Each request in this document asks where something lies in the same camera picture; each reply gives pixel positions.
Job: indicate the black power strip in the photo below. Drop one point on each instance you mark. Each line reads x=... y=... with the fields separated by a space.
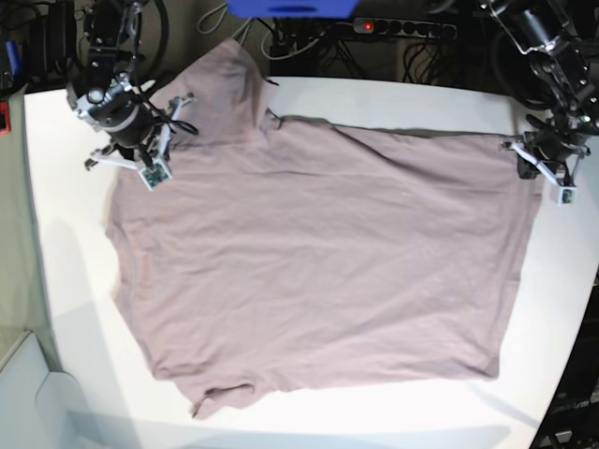
x=402 y=28

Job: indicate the blue box overhead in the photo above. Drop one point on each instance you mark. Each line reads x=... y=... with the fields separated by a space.
x=327 y=9

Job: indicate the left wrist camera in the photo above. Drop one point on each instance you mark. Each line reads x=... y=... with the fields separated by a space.
x=563 y=195

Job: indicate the red clamp at table edge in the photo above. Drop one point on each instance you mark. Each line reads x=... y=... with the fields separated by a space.
x=4 y=118

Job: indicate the mauve t-shirt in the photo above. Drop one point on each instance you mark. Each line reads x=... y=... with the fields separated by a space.
x=286 y=254

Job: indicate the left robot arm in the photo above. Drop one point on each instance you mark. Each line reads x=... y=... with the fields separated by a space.
x=538 y=31

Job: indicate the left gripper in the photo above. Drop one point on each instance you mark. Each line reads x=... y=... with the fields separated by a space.
x=549 y=153

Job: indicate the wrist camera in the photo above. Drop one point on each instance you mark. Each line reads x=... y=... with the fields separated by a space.
x=156 y=174
x=563 y=195

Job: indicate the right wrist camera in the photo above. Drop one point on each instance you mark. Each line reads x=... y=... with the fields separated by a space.
x=156 y=174

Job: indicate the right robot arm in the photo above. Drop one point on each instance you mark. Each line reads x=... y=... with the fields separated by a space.
x=108 y=95

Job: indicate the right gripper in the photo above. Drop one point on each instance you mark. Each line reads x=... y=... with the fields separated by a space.
x=141 y=142

